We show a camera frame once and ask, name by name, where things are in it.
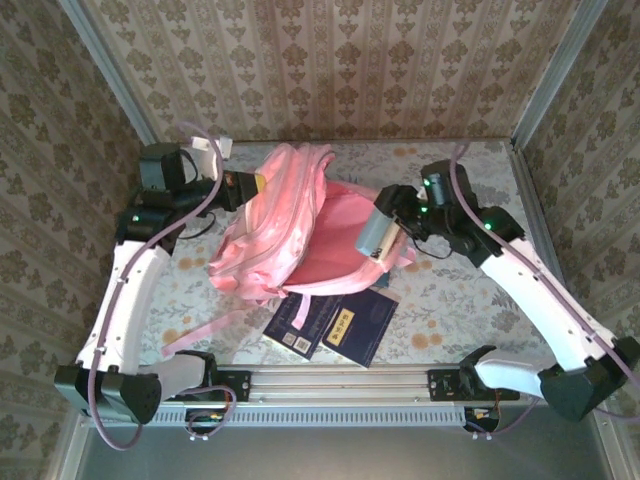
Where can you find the floral tablecloth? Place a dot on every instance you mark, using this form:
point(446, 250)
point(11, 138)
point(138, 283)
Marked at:
point(450, 310)

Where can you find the grey metal panel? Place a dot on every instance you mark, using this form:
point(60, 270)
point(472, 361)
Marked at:
point(340, 455)

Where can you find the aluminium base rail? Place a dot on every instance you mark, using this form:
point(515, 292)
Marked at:
point(340, 382)

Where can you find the grey and beige stapler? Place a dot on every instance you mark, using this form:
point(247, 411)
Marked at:
point(372, 235)

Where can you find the navy book with QR codes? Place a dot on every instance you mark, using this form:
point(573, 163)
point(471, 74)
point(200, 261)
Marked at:
point(295, 330)

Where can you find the pink backpack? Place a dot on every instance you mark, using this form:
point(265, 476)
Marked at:
point(280, 225)

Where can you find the navy book with yellow label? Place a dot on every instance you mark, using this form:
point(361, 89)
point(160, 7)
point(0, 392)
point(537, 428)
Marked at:
point(365, 325)

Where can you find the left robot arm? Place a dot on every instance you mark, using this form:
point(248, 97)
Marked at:
point(135, 290)

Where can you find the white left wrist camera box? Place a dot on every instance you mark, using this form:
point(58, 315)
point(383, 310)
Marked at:
point(207, 150)

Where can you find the aluminium frame post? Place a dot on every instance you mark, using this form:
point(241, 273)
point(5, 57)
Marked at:
point(114, 75)
point(555, 75)

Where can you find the aluminium side rail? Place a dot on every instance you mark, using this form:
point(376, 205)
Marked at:
point(526, 175)

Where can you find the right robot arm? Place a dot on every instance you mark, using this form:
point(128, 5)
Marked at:
point(540, 295)

